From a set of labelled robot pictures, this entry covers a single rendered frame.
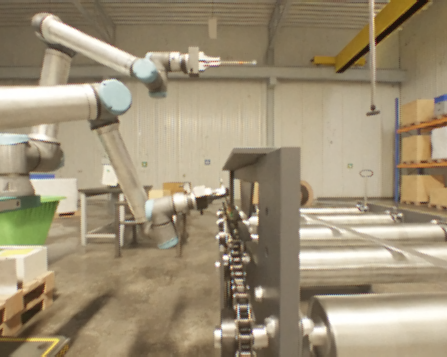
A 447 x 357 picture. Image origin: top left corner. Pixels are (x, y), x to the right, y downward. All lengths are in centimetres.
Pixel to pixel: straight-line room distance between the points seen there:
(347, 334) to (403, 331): 9
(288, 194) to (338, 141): 1228
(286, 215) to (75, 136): 1287
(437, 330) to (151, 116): 1162
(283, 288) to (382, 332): 19
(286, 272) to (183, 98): 1148
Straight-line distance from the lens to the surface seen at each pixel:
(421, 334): 50
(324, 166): 1214
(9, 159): 129
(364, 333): 45
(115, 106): 87
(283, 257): 31
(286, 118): 1179
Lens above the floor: 112
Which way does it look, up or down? 1 degrees down
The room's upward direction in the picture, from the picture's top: straight up
